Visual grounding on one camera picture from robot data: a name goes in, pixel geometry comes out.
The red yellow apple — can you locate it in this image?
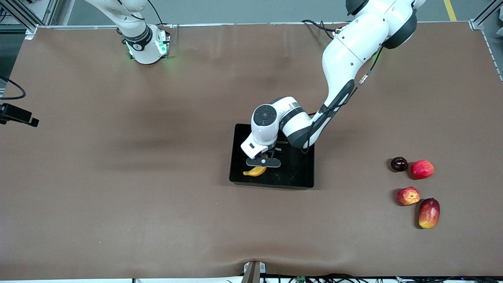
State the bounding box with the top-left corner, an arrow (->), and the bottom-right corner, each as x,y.
397,186 -> 420,207

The black left base cable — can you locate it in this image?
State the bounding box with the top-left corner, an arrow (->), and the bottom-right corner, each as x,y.
301,19 -> 342,40

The red peach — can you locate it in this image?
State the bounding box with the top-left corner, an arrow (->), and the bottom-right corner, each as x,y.
411,160 -> 435,180

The dark purple plum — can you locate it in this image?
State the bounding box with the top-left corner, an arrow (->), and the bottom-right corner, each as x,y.
391,156 -> 408,173

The yellow banana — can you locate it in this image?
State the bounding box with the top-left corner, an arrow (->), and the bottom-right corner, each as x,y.
243,154 -> 270,177

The black base cable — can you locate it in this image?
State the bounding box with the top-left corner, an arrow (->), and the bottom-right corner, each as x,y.
301,19 -> 342,40
116,0 -> 170,38

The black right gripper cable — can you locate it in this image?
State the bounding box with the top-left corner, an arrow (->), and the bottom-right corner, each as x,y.
0,76 -> 26,100

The black rectangular plastic tray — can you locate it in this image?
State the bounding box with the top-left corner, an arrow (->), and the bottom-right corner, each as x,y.
229,123 -> 315,190

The black right base cable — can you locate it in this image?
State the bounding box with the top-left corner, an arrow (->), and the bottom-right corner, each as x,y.
116,0 -> 170,38

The red yellow mango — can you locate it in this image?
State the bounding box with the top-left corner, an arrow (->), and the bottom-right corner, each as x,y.
418,198 -> 441,230

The brown table mat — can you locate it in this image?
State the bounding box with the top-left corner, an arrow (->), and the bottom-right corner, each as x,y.
0,22 -> 503,280

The aluminium frame post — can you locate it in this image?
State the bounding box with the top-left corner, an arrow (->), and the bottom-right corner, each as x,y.
470,0 -> 503,31
0,0 -> 60,39

